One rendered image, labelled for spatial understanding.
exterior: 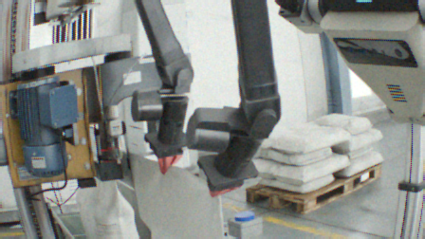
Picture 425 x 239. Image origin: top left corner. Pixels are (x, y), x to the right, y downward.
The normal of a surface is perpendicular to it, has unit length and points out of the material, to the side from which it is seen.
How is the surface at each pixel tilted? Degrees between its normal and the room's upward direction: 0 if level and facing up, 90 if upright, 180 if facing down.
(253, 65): 118
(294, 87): 90
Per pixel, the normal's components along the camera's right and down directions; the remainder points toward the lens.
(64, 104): 0.82, 0.00
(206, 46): 0.51, 0.07
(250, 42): 0.12, 0.64
